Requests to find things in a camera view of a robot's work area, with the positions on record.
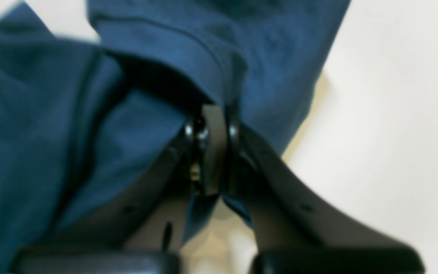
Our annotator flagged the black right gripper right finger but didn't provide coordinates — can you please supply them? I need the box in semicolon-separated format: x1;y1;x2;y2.
226;111;425;274

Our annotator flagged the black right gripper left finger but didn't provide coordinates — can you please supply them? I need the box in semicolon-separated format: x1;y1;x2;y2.
10;105;228;274

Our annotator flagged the dark blue t-shirt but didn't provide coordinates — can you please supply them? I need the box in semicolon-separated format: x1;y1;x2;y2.
0;0;351;274

